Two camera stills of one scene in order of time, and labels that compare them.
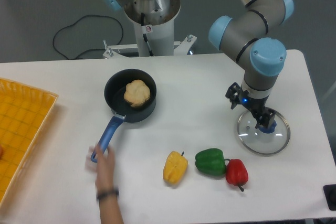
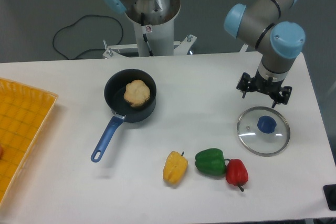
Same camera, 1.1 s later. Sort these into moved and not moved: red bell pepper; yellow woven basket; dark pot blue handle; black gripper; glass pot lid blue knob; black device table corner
Moved: black gripper; glass pot lid blue knob
Not moved: black device table corner; red bell pepper; yellow woven basket; dark pot blue handle
